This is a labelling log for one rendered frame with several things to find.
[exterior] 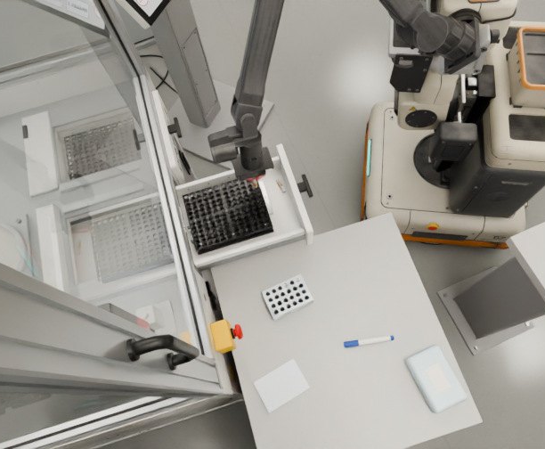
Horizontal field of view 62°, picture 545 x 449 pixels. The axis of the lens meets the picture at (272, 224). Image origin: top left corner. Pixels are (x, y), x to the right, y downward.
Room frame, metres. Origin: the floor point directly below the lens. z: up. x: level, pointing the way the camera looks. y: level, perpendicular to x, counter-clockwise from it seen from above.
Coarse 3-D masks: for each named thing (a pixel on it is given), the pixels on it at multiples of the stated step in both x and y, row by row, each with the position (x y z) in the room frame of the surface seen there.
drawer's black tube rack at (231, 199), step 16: (192, 192) 0.61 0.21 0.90; (208, 192) 0.60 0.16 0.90; (224, 192) 0.59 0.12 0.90; (240, 192) 0.58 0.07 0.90; (192, 208) 0.56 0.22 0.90; (208, 208) 0.56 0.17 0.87; (224, 208) 0.54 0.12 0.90; (240, 208) 0.53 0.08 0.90; (256, 208) 0.53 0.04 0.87; (192, 224) 0.52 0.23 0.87; (208, 224) 0.50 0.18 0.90; (224, 224) 0.50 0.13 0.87; (240, 224) 0.49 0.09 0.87; (256, 224) 0.48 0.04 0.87; (208, 240) 0.47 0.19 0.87; (224, 240) 0.46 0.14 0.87; (240, 240) 0.45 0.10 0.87
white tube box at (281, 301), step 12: (300, 276) 0.33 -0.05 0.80; (276, 288) 0.31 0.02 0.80; (288, 288) 0.30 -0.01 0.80; (300, 288) 0.30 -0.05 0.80; (276, 300) 0.28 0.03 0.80; (288, 300) 0.27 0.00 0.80; (300, 300) 0.27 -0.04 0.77; (312, 300) 0.26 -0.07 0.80; (276, 312) 0.25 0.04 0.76; (288, 312) 0.24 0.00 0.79
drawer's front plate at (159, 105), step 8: (160, 104) 0.91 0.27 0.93; (160, 112) 0.88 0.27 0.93; (160, 120) 0.85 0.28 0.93; (168, 120) 0.92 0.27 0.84; (168, 136) 0.79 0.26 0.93; (168, 144) 0.76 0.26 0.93; (168, 152) 0.74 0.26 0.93; (176, 152) 0.79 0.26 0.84; (168, 160) 0.71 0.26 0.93; (176, 160) 0.73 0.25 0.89; (176, 168) 0.69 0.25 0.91; (176, 176) 0.69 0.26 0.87
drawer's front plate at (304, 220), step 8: (280, 144) 0.69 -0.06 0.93; (280, 152) 0.67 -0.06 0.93; (280, 160) 0.66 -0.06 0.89; (288, 160) 0.64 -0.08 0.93; (288, 168) 0.61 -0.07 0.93; (288, 176) 0.59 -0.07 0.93; (288, 184) 0.59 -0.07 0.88; (296, 184) 0.56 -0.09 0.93; (296, 192) 0.53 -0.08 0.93; (296, 200) 0.51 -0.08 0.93; (296, 208) 0.51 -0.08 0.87; (304, 208) 0.48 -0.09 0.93; (304, 216) 0.46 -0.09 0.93; (304, 224) 0.44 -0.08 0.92; (312, 232) 0.41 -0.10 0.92; (312, 240) 0.41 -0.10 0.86
